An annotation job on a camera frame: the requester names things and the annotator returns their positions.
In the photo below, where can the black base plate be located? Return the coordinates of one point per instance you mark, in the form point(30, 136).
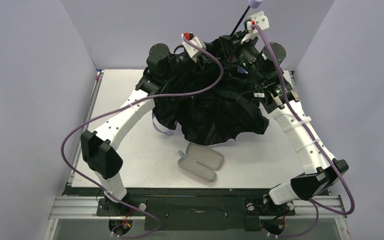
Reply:
point(188, 209)

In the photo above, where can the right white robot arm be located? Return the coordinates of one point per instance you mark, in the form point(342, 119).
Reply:
point(321, 169)

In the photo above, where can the aluminium frame rail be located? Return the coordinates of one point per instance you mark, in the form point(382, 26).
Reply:
point(86, 207)

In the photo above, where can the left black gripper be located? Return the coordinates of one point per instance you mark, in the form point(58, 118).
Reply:
point(204, 57)

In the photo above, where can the lavender folding umbrella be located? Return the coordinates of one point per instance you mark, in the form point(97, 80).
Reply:
point(216, 115)

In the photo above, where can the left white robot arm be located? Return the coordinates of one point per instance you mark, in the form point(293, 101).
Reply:
point(99, 147)

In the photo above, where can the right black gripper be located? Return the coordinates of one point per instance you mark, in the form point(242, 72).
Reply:
point(235, 41)

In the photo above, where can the pink umbrella case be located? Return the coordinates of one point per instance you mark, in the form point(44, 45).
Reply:
point(201, 161)

